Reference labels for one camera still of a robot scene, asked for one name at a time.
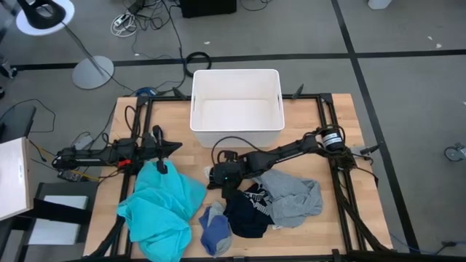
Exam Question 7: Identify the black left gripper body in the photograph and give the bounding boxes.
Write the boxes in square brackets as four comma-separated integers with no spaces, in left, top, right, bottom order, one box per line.
[141,125,169,175]

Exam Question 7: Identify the turquoise shirt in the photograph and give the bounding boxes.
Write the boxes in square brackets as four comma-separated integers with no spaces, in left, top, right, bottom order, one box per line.
[116,161,208,262]

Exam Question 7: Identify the black flat panel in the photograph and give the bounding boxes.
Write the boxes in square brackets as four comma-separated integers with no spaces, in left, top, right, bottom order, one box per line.
[0,105,37,143]

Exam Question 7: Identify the small black electronics box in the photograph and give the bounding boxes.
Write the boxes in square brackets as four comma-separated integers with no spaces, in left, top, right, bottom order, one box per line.
[57,169,88,183]

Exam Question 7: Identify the black aluminium table frame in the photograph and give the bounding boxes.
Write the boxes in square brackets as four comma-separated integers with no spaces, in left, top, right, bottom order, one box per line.
[85,92,394,262]

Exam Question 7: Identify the grey caster wheel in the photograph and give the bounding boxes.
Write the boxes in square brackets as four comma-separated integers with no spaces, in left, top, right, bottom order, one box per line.
[443,142,466,163]

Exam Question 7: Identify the navy shirt with white print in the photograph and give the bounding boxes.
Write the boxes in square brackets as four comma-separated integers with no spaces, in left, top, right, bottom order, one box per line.
[222,183,276,239]

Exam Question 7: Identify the grey power adapter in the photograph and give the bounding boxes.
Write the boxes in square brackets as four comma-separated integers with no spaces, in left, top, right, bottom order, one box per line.
[72,133,94,150]

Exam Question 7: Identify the white board with wooden edge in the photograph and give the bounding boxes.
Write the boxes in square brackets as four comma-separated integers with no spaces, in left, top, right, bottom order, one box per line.
[0,137,34,222]

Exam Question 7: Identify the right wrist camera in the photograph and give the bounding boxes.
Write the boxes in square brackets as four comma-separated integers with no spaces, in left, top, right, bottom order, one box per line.
[218,150,240,164]

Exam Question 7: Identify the grey black clamp handle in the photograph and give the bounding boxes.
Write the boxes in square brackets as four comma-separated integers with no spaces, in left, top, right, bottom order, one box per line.
[359,144,381,156]

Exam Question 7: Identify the black left gripper cable loop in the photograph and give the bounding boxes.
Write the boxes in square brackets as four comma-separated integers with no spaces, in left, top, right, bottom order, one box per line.
[125,105,142,138]

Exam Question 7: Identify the black shelf stand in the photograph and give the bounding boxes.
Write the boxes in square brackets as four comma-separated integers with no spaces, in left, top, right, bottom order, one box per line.
[10,181,99,262]

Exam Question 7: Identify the coiled black cable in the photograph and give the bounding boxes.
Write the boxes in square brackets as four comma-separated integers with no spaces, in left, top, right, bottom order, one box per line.
[184,51,212,78]

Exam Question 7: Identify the white power strip with cable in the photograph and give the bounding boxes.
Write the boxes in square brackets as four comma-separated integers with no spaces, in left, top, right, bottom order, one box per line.
[110,12,138,38]

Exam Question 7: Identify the white plastic storage bin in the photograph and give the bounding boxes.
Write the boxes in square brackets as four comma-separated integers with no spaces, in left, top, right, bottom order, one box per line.
[189,68,285,148]

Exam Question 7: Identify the black caster wheel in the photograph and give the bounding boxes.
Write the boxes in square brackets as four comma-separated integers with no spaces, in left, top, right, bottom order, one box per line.
[0,60,18,79]

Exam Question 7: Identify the tangled black floor cables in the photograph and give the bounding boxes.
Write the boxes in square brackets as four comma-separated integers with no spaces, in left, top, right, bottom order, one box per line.
[123,0,185,61]

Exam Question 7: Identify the white object on floor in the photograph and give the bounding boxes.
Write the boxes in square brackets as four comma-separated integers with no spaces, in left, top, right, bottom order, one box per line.
[367,0,393,10]

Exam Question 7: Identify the black right gripper cable loop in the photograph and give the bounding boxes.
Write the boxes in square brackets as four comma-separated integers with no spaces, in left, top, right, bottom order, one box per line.
[211,135,264,165]

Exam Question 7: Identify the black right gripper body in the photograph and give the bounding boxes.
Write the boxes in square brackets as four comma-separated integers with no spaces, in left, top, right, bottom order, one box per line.
[207,159,250,191]

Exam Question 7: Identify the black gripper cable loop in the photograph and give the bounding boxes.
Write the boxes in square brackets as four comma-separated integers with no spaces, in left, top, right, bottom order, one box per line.
[125,105,142,138]
[211,135,264,165]

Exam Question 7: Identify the grey sock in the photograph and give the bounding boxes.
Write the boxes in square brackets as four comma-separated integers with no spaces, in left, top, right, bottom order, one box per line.
[209,201,233,255]

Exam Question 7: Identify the grey shirt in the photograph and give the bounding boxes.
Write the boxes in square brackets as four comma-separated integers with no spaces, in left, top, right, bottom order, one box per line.
[253,169,324,229]

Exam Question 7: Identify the floor stand with round base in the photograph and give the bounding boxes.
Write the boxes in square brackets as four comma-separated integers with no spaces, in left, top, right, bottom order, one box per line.
[15,0,115,90]

